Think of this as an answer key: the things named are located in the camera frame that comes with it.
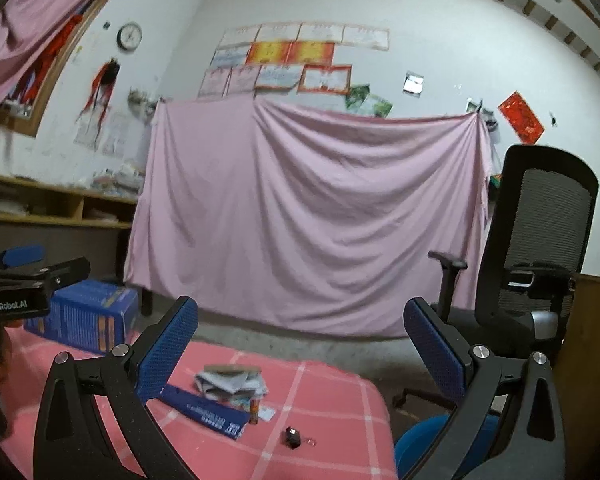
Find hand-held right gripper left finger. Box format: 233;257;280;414
32;296;199;480

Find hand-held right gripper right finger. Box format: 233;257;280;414
402;297;567;480

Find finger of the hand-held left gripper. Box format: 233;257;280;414
0;244;46;273
2;256;91;291

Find silver wrapper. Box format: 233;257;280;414
195;371;261;402

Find grey cardboard piece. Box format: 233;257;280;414
204;364;262;377

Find blue packet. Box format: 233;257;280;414
157;385;246;442

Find blue plastic bucket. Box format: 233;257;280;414
394;412;501;480

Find person's left hand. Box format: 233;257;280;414
0;330;16;386

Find blue carton box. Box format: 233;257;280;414
24;280;140;356

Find pile of shelf papers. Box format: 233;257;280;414
0;195;31;217

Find wooden shelf unit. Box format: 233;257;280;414
0;172;138;231

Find stack of newspapers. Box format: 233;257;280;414
92;162;146;193

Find pink checked blanket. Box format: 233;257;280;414
0;327;398;480

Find wooden panel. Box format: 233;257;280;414
552;272;600;480

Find red hanging cloth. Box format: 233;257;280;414
10;12;83;111

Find black office chair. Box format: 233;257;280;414
392;144;600;413

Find red tassel ornament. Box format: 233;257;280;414
82;58;121;123

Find pink hanging sheet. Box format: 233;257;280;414
123;96;496;338

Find pink window curtain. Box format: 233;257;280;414
0;0;136;121

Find green photo print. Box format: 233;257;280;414
362;94;394;118
345;84;371;113

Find white wall calendar sheet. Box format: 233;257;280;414
102;112;131;156
74;110;103;150

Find wooden window frame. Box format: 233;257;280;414
0;0;131;137

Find metal wall rack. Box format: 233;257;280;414
128;87;168;116

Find round wall clock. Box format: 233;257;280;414
117;22;143;51

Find red paper wall poster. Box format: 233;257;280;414
497;91;546;145

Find group of wall certificates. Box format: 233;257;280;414
198;22;391;99

